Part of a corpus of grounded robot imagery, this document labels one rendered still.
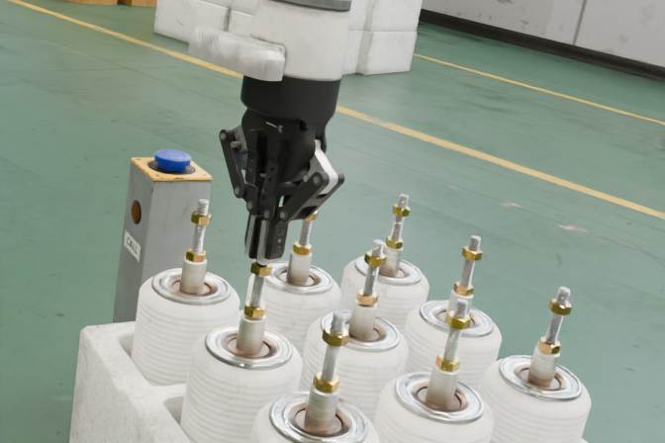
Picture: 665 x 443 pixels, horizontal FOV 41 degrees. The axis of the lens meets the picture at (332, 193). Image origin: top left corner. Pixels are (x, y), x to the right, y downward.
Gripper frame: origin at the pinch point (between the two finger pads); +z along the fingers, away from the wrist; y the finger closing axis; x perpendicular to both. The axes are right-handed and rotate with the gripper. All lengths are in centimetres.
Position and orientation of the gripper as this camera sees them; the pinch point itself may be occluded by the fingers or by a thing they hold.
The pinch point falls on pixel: (265, 237)
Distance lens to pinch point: 73.0
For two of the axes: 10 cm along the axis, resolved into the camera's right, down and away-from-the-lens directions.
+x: -6.9, 0.9, -7.1
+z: -1.8, 9.4, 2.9
